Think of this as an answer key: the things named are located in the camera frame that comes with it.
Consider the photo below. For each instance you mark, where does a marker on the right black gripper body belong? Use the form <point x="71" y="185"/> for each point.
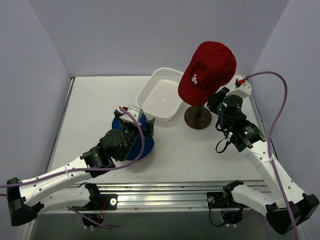
<point x="214" y="101"/>

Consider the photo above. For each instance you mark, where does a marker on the blue bucket hat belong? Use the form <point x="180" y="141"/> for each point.
<point x="148" y="142"/>

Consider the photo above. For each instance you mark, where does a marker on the white perforated plastic basket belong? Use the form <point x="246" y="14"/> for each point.
<point x="159" y="98"/>

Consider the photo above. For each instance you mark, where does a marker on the red LA baseball cap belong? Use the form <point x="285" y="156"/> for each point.
<point x="212" y="66"/>

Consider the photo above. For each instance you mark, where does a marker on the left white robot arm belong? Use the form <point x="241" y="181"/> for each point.
<point x="30" y="197"/>

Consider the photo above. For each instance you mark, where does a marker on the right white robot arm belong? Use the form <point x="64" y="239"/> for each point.
<point x="288" y="205"/>

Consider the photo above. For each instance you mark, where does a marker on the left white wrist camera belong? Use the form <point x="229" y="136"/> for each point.
<point x="129" y="115"/>

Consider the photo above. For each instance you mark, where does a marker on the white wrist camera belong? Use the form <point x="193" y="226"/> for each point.
<point x="243" y="88"/>
<point x="129" y="115"/>

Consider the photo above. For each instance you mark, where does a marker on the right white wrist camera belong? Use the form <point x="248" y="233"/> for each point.
<point x="243" y="88"/>

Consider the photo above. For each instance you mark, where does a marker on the aluminium mounting rail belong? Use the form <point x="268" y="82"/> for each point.
<point x="161" y="196"/>

